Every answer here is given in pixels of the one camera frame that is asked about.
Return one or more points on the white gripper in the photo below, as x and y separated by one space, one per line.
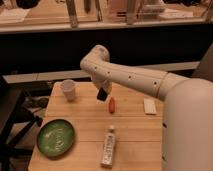
101 83

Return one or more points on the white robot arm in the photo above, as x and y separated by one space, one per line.
187 124

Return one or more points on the orange carrot toy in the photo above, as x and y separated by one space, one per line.
111 105

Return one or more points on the white rectangular block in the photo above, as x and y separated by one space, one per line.
149 106

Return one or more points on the white tube with cap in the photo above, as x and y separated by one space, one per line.
108 148

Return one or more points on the green plate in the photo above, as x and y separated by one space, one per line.
55 138

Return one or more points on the black chair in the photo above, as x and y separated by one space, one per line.
12 111

